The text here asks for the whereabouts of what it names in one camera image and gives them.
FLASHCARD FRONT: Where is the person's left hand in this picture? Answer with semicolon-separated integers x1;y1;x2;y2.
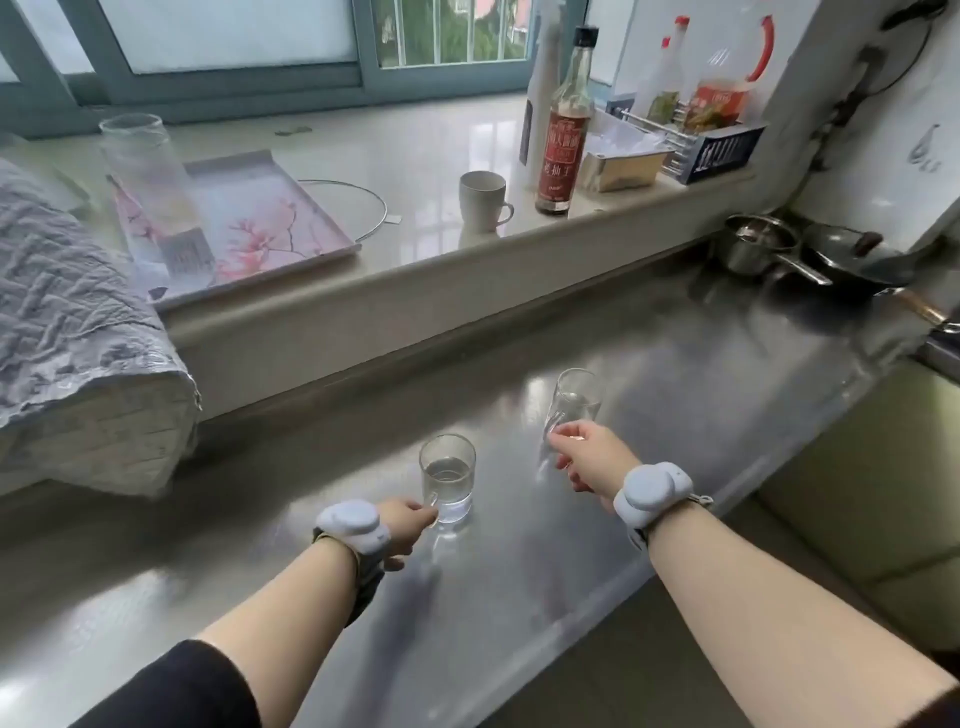
374;496;440;573

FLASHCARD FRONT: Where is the person's right hand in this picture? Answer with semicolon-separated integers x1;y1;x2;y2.
547;419;643;515

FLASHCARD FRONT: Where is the glass mug of water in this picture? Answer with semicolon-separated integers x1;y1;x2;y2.
418;433;478;526
538;367;605;481

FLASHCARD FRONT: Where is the person's right forearm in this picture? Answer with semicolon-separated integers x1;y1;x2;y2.
646;500;958;728

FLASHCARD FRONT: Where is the person's left forearm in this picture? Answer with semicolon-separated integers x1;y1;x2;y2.
196;533;360;728

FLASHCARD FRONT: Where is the white wrist tracker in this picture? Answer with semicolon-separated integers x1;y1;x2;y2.
612;461;714;553
311;499;393;628

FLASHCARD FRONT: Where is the stainless steel saucepan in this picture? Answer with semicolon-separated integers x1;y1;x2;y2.
712;214;835;287

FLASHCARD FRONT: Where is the pale green cabinet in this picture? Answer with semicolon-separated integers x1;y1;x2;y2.
753;358;960;654

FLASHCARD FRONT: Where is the white ceramic mug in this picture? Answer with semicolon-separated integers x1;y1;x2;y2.
458;170;517;235

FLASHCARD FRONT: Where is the black sleeve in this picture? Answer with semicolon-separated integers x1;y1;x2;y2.
67;638;262;728

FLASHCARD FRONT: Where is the metal rectangular container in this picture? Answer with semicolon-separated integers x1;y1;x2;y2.
579;112;674;194

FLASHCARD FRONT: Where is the dark soy sauce bottle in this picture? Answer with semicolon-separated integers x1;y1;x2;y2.
534;25;601;217

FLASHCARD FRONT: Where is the black wok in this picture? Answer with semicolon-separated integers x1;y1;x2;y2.
800;223;949;326

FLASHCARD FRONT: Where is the floral print tray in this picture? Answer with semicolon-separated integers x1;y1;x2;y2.
110;148;363;310

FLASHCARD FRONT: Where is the metal condiment rack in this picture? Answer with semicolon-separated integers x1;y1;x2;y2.
605;93;768;186

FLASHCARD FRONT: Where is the dark blue carton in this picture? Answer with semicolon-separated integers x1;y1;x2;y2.
678;123;767;186

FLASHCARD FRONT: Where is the white plastic bottle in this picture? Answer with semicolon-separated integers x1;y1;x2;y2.
518;0;569;189

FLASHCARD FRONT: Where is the red-capped condiment bottle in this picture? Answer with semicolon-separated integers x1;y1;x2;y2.
648;14;692;126
633;35;671;118

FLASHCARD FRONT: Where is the grey quilted cloth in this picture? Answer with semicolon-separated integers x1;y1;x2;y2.
0;157;202;498

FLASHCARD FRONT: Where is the tall clear glass jar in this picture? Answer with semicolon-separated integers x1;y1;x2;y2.
98;113;217;280

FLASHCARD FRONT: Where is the metal wire ring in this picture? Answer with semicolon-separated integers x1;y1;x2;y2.
298;178;403;244

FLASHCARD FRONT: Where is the oil bottle with red handle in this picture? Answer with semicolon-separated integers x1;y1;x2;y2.
683;14;776;135

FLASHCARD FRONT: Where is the black power cable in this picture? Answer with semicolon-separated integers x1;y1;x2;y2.
809;0;950;174

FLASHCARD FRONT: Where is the grey window frame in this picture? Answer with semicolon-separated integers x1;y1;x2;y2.
0;0;590;140

